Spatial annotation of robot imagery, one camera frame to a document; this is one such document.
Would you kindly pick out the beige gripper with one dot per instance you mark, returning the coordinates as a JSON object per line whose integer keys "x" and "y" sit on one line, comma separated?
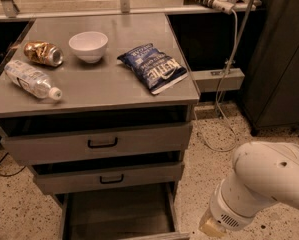
{"x": 228, "y": 214}

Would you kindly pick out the grey bottom drawer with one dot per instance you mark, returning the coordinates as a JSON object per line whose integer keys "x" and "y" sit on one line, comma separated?
{"x": 132, "y": 213}

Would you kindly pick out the grey drawer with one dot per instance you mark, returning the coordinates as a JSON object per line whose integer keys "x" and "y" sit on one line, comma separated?
{"x": 106, "y": 173}
{"x": 81, "y": 136}
{"x": 132, "y": 213}

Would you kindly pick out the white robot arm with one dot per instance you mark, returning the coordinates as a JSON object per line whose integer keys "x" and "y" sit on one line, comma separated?
{"x": 264, "y": 174}

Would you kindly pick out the grey middle drawer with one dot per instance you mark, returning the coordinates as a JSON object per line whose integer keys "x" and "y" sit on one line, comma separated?
{"x": 106, "y": 173}

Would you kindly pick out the grey top drawer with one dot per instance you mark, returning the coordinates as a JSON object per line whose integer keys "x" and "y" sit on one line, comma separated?
{"x": 81, "y": 136}

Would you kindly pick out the grey drawer cabinet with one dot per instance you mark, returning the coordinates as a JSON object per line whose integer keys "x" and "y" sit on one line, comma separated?
{"x": 105, "y": 85}

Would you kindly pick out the dark cabinet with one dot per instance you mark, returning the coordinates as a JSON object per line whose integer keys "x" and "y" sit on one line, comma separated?
{"x": 269, "y": 96}

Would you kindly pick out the blue chip bag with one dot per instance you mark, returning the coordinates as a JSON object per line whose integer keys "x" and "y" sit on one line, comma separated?
{"x": 154, "y": 68}

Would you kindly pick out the white bowl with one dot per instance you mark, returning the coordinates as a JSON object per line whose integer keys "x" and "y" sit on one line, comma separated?
{"x": 89, "y": 46}

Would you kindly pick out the white round plug adapter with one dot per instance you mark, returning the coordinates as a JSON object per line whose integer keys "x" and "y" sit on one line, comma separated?
{"x": 223, "y": 6}

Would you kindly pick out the clear plastic water bottle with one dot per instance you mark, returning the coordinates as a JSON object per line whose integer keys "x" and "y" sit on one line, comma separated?
{"x": 32, "y": 80}

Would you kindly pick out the crushed gold can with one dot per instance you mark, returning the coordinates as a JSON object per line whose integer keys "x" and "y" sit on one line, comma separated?
{"x": 43, "y": 53}

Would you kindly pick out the grey metal bracket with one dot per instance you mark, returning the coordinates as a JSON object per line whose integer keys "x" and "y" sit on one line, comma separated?
{"x": 213, "y": 80}

